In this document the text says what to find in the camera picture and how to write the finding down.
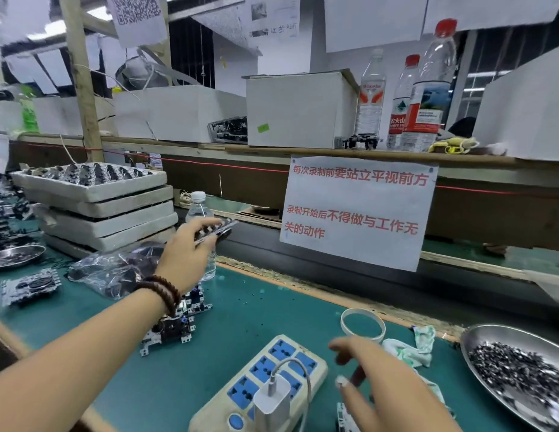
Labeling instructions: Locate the person's left hand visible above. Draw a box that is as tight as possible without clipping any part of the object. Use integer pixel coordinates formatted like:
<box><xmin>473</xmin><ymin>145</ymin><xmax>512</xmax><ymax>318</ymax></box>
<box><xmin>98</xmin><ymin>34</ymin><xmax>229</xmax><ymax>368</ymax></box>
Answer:
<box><xmin>156</xmin><ymin>217</ymin><xmax>228</xmax><ymax>295</ymax></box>

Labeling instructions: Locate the person's right hand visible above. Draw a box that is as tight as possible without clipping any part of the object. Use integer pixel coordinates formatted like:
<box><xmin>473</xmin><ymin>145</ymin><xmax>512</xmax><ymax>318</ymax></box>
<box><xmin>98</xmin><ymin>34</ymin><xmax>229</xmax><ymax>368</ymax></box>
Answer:
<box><xmin>329</xmin><ymin>335</ymin><xmax>461</xmax><ymax>432</ymax></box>

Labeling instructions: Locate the white green-stained cloth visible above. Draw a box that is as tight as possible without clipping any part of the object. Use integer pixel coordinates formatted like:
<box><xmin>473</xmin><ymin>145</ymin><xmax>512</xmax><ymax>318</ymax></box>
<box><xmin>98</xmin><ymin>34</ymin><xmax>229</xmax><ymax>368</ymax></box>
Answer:
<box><xmin>381</xmin><ymin>325</ymin><xmax>447</xmax><ymax>406</ymax></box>

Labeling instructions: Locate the black conveyor belt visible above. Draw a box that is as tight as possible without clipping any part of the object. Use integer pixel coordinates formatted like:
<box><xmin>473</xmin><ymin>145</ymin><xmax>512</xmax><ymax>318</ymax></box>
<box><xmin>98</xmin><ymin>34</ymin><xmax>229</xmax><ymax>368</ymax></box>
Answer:
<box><xmin>176</xmin><ymin>211</ymin><xmax>559</xmax><ymax>320</ymax></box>

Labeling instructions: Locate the round metal bowl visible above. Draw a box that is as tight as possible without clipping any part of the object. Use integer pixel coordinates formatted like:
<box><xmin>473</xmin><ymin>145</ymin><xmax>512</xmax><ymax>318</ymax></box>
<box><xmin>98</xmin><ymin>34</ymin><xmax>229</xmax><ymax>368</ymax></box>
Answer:
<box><xmin>0</xmin><ymin>244</ymin><xmax>47</xmax><ymax>271</ymax></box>
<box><xmin>460</xmin><ymin>323</ymin><xmax>559</xmax><ymax>432</ymax></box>

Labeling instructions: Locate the pile of small metal parts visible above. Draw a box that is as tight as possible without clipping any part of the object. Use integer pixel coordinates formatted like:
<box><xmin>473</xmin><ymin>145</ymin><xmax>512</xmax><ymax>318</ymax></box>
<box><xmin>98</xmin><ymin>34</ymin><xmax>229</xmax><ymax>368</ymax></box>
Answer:
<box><xmin>469</xmin><ymin>341</ymin><xmax>559</xmax><ymax>410</ymax></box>

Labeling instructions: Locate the person's left forearm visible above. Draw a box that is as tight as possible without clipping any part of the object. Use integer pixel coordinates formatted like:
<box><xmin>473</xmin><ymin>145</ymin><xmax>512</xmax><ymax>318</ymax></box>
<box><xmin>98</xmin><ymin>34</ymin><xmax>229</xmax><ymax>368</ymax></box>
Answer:
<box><xmin>0</xmin><ymin>287</ymin><xmax>168</xmax><ymax>432</ymax></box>

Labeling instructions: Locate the clear plastic bottle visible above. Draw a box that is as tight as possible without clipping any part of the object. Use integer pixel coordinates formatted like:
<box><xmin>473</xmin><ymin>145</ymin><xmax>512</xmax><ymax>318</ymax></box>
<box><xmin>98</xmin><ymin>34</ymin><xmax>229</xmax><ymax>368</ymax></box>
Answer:
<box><xmin>356</xmin><ymin>47</ymin><xmax>387</xmax><ymax>140</ymax></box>
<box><xmin>185</xmin><ymin>190</ymin><xmax>218</xmax><ymax>283</ymax></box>

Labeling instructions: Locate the clear plastic bag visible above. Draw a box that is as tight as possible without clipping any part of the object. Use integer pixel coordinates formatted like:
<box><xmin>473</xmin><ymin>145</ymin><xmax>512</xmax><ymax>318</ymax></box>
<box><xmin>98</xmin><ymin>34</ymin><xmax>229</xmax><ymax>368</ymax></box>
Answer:
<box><xmin>68</xmin><ymin>242</ymin><xmax>168</xmax><ymax>299</ymax></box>

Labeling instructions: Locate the dark flat tray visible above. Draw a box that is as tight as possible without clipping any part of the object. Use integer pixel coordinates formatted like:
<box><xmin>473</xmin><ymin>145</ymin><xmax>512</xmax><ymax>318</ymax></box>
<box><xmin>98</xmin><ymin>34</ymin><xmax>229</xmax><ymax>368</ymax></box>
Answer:
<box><xmin>239</xmin><ymin>205</ymin><xmax>283</xmax><ymax>221</ymax></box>

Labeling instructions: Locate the stack of white trays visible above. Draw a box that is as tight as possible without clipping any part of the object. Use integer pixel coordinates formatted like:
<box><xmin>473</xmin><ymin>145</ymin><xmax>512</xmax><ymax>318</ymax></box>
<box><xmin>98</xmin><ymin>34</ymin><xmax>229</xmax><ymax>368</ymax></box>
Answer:
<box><xmin>11</xmin><ymin>161</ymin><xmax>180</xmax><ymax>259</ymax></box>

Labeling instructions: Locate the white power plug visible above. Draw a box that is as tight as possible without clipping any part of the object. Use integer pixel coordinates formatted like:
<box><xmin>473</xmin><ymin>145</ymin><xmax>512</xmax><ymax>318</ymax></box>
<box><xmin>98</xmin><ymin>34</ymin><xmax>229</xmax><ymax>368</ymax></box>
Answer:
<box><xmin>252</xmin><ymin>373</ymin><xmax>292</xmax><ymax>432</ymax></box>

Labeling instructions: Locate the cluster of black wheels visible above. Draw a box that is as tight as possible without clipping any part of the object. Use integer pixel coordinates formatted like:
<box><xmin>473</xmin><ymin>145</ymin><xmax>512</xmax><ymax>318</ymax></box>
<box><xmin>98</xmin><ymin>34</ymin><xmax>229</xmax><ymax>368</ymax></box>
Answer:
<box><xmin>27</xmin><ymin>163</ymin><xmax>150</xmax><ymax>185</ymax></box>

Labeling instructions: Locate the white cardboard box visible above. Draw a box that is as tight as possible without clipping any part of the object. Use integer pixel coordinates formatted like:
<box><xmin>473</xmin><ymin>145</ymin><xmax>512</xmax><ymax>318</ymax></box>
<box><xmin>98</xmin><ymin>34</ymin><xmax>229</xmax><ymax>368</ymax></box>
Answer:
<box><xmin>32</xmin><ymin>94</ymin><xmax>114</xmax><ymax>136</ymax></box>
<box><xmin>113</xmin><ymin>85</ymin><xmax>247</xmax><ymax>143</ymax></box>

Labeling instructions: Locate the white blue power strip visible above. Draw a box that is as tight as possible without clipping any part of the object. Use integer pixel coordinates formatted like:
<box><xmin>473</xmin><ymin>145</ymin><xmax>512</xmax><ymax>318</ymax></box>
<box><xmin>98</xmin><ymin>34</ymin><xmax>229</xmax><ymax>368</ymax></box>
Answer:
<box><xmin>189</xmin><ymin>334</ymin><xmax>329</xmax><ymax>432</ymax></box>

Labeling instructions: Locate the white paper sign red text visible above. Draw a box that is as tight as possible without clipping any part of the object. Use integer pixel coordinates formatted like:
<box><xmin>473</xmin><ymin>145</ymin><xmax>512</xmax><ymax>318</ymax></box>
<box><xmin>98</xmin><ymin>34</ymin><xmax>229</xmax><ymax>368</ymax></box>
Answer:
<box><xmin>279</xmin><ymin>156</ymin><xmax>440</xmax><ymax>272</ymax></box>

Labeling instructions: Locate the white box green sticker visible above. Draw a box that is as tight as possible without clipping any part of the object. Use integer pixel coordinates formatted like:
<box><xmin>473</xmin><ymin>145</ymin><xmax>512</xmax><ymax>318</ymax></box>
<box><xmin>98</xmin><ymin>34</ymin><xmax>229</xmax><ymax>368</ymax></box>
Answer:
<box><xmin>245</xmin><ymin>69</ymin><xmax>360</xmax><ymax>149</ymax></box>

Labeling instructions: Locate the grey round fan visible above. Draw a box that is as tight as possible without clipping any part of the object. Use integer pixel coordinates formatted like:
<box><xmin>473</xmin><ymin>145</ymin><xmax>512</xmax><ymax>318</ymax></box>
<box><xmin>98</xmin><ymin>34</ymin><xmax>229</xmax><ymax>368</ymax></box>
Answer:
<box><xmin>116</xmin><ymin>44</ymin><xmax>200</xmax><ymax>91</ymax></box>

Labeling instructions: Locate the dark metal device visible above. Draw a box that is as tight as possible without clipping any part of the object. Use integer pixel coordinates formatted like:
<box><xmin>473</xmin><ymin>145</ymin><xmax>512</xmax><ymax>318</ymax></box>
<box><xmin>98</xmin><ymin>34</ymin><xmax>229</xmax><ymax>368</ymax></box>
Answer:
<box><xmin>343</xmin><ymin>134</ymin><xmax>380</xmax><ymax>151</ymax></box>

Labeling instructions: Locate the brown cardboard panel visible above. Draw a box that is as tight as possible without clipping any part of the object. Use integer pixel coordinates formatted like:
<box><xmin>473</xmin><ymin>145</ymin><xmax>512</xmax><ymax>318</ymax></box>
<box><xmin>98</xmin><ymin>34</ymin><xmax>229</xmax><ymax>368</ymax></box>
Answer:
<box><xmin>162</xmin><ymin>157</ymin><xmax>559</xmax><ymax>253</ymax></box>

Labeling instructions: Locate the black window grille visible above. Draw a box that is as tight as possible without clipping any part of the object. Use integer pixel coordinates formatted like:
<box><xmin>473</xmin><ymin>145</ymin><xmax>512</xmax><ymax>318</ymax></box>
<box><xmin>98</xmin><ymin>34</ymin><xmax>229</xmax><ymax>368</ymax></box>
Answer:
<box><xmin>170</xmin><ymin>17</ymin><xmax>216</xmax><ymax>86</ymax></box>

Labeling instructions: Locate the small green bottle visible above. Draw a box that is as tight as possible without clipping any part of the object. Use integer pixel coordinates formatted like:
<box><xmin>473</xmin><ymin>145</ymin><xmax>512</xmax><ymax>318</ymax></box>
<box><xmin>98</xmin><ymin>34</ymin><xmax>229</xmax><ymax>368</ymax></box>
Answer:
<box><xmin>18</xmin><ymin>85</ymin><xmax>39</xmax><ymax>133</ymax></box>

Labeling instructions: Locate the slanted wooden brace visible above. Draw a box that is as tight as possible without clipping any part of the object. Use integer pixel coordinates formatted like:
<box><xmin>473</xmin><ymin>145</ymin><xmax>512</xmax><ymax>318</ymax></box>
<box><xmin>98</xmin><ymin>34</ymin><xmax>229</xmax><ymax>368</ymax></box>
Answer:
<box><xmin>81</xmin><ymin>13</ymin><xmax>168</xmax><ymax>64</ymax></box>

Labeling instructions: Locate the wooden shelf beam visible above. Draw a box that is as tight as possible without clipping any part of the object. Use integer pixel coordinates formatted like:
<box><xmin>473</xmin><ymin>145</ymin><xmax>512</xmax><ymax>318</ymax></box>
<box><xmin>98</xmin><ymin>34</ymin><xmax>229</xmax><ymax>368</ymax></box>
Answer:
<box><xmin>18</xmin><ymin>134</ymin><xmax>559</xmax><ymax>172</ymax></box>

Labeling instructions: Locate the yellow plastic object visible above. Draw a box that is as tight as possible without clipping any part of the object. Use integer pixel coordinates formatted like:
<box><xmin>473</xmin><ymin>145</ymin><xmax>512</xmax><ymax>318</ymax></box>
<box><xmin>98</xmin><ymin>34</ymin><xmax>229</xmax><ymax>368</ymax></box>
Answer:
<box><xmin>430</xmin><ymin>136</ymin><xmax>483</xmax><ymax>155</ymax></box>

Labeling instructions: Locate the bottle with orange label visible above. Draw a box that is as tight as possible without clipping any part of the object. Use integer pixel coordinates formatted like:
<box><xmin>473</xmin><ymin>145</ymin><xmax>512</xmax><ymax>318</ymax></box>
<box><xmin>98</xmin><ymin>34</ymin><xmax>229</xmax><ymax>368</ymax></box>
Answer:
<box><xmin>401</xmin><ymin>19</ymin><xmax>459</xmax><ymax>154</ymax></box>

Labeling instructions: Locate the brown bead bracelet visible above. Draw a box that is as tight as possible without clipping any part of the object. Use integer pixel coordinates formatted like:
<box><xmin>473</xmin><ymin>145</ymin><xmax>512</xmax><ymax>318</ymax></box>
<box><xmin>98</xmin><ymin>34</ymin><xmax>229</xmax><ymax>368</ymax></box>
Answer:
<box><xmin>134</xmin><ymin>275</ymin><xmax>182</xmax><ymax>317</ymax></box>

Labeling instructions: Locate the white tape ring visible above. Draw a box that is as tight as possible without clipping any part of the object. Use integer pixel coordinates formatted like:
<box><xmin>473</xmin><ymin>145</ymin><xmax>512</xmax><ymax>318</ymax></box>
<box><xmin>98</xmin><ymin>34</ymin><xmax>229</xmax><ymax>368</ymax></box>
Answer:
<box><xmin>340</xmin><ymin>307</ymin><xmax>387</xmax><ymax>343</ymax></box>

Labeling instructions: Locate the white plug cable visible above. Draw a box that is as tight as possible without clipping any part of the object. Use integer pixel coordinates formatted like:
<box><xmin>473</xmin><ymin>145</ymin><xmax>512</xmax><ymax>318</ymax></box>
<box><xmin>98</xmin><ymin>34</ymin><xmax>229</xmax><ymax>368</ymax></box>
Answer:
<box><xmin>266</xmin><ymin>355</ymin><xmax>312</xmax><ymax>432</ymax></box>

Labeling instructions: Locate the red cord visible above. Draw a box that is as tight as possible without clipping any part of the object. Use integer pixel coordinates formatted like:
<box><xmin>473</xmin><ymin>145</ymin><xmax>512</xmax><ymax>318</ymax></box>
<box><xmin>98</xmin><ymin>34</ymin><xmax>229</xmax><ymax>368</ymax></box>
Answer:
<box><xmin>162</xmin><ymin>157</ymin><xmax>559</xmax><ymax>199</ymax></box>

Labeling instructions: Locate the wooden post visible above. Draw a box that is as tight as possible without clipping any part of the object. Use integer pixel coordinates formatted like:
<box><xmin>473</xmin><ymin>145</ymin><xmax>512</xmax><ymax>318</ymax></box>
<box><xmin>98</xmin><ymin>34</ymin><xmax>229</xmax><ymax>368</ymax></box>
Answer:
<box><xmin>59</xmin><ymin>0</ymin><xmax>105</xmax><ymax>163</ymax></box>

